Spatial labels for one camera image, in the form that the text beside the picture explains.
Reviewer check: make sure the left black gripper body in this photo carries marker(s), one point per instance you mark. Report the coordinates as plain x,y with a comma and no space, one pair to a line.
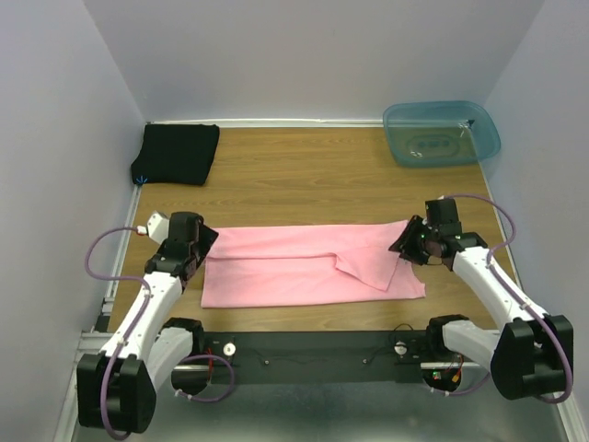
205,240

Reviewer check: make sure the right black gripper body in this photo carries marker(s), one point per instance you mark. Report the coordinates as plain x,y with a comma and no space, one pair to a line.
409,239

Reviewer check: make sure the pink t-shirt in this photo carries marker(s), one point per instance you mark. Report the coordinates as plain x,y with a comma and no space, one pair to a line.
265,267

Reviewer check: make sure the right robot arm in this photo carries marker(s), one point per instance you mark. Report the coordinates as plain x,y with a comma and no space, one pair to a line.
531,354

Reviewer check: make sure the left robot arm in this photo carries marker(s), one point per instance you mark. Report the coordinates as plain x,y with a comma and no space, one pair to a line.
117,386

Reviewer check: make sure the folded black t-shirt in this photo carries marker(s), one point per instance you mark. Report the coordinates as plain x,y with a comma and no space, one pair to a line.
176,154

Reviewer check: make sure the blue translucent plastic bin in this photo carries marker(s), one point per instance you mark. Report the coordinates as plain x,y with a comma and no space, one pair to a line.
434,134

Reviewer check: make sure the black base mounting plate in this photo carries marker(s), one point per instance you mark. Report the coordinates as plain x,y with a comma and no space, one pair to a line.
299,357

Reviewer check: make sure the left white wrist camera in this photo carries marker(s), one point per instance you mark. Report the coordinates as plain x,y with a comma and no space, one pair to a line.
156,227

